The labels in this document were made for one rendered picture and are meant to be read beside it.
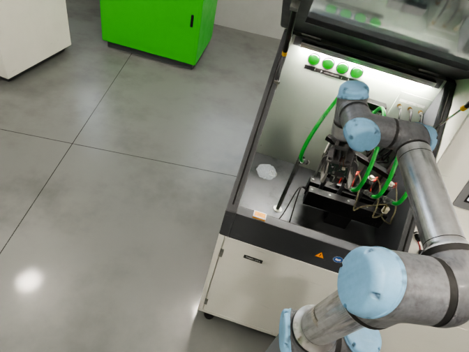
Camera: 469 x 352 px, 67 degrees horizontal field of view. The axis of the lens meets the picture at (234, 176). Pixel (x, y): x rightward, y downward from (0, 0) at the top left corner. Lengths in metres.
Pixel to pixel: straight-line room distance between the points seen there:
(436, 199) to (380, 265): 0.24
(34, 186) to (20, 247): 0.49
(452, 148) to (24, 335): 2.10
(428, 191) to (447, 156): 0.71
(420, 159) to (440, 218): 0.15
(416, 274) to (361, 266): 0.08
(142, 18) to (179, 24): 0.39
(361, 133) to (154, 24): 3.35
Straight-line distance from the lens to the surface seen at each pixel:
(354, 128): 0.85
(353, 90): 0.93
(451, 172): 1.55
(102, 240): 2.39
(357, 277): 0.64
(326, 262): 1.49
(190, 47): 3.96
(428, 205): 0.80
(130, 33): 4.15
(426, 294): 0.65
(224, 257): 1.59
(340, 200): 1.53
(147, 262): 2.29
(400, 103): 1.64
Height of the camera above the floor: 1.97
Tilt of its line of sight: 44 degrees down
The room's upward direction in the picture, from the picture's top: 16 degrees clockwise
